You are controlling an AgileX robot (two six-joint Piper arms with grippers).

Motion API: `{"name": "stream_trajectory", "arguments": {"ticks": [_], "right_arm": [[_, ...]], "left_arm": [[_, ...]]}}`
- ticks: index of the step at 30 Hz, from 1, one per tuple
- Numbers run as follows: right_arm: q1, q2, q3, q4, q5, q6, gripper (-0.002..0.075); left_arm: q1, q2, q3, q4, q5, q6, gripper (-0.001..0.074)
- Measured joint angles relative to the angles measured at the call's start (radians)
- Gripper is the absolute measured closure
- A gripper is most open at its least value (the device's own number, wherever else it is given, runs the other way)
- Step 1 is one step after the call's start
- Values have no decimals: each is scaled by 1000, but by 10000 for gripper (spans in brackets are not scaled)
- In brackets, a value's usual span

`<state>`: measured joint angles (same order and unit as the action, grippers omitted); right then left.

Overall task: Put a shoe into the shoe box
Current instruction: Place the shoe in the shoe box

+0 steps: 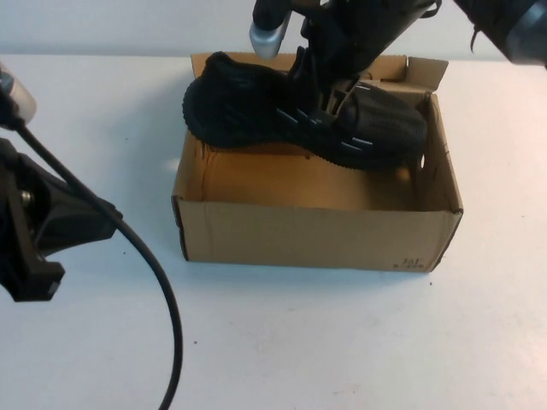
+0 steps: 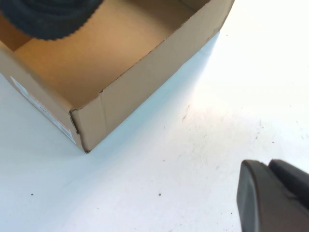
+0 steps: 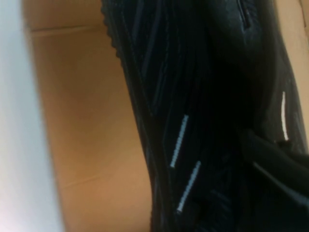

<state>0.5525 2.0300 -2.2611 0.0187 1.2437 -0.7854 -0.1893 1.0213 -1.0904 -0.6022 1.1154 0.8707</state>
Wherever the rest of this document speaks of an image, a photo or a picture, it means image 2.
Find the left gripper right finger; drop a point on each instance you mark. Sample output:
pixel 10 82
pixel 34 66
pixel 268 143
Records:
pixel 292 178

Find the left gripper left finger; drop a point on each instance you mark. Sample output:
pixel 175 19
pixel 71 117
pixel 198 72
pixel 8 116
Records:
pixel 265 205

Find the black mesh sneaker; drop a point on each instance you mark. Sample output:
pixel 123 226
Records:
pixel 53 17

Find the brown cardboard shoe box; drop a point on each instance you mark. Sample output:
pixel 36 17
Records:
pixel 144 79

